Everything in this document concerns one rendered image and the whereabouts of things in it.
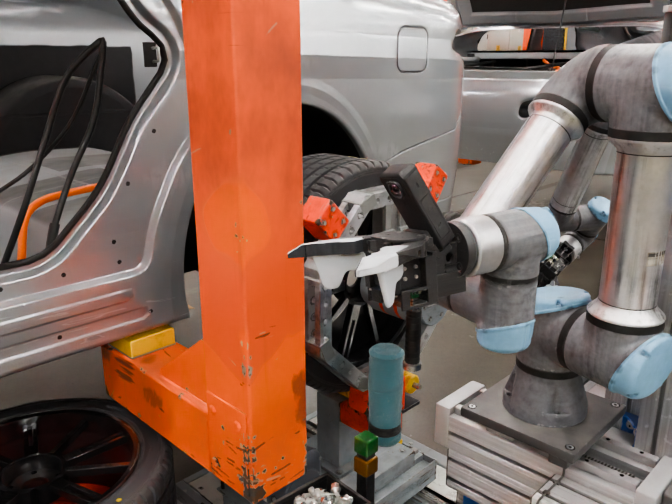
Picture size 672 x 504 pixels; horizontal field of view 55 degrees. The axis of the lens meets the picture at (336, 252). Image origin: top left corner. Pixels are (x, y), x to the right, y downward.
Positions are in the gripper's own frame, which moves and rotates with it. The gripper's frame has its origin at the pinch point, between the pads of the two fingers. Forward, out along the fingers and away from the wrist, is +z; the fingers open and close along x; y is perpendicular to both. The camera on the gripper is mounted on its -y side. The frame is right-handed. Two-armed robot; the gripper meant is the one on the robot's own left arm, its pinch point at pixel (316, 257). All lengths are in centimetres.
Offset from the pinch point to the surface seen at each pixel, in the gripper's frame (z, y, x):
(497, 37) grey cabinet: -669, -132, 635
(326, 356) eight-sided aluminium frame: -40, 41, 73
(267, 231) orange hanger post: -19, 5, 53
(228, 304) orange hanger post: -11, 19, 59
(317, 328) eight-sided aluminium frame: -38, 33, 73
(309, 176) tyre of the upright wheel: -47, -3, 87
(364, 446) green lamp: -34, 53, 48
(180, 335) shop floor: -62, 88, 274
